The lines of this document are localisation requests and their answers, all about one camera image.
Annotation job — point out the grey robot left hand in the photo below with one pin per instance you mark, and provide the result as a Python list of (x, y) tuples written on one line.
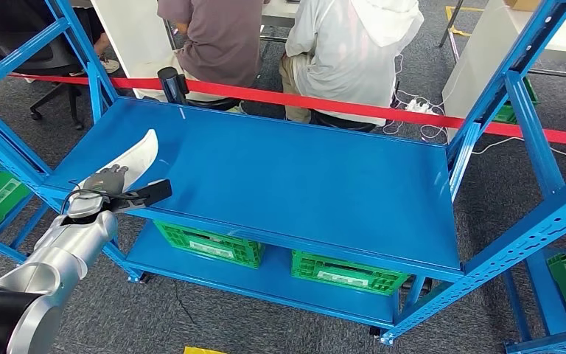
[(105, 181)]

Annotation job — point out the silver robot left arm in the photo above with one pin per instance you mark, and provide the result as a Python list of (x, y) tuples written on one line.
[(68, 249)]

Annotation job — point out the person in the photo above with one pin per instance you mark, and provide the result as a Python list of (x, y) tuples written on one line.
[(351, 58), (110, 64), (219, 44)]

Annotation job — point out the black round stool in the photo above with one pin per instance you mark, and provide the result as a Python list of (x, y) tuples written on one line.
[(214, 103), (341, 122)]

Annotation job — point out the black office chair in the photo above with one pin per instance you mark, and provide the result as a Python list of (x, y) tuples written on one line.
[(43, 58)]

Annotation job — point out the red barrier tape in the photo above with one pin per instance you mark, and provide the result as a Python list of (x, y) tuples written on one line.
[(312, 101)]

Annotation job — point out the white desk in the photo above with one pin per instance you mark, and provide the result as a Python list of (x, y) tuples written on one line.
[(278, 10), (483, 63)]

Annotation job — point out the white power strip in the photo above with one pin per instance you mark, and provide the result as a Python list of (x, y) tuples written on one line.
[(417, 106)]

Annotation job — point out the cardboard box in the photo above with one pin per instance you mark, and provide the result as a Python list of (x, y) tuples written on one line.
[(524, 4)]

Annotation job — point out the black stanchion post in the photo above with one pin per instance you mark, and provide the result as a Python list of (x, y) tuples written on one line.
[(170, 84)]

